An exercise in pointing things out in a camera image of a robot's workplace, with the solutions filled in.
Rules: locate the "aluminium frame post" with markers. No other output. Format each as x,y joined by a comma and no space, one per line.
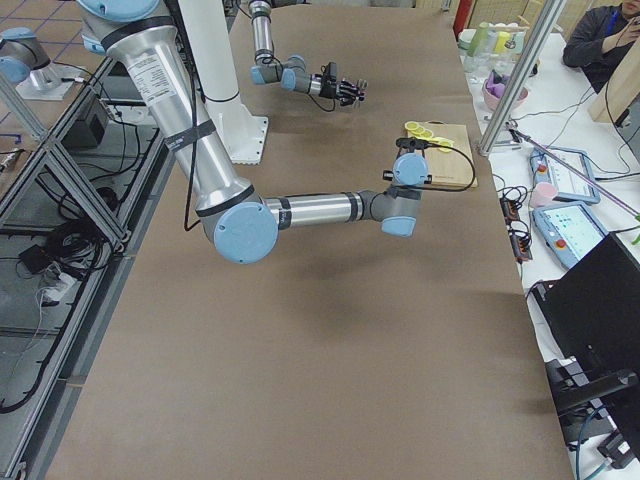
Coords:
538,35

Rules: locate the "reacher grabber stick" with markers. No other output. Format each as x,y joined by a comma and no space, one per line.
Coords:
512,127

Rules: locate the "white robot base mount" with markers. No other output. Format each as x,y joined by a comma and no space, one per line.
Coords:
243,134

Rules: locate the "bamboo cutting board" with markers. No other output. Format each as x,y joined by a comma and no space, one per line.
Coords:
449,170

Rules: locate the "teach pendant tablet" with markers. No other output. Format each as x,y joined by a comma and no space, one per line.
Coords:
569,186
570,230

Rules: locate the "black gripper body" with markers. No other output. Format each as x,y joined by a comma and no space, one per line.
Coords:
340,90
414,146

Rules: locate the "seated person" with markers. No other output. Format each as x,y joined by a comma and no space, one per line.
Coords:
601,40

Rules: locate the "black monitor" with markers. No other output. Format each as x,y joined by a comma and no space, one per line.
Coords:
593,314

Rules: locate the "pink bowl with cloths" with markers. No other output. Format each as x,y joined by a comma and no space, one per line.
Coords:
494,88

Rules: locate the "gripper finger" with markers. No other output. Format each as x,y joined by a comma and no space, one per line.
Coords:
346,84
346,98

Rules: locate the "green plastic cup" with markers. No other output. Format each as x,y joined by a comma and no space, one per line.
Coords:
479,40

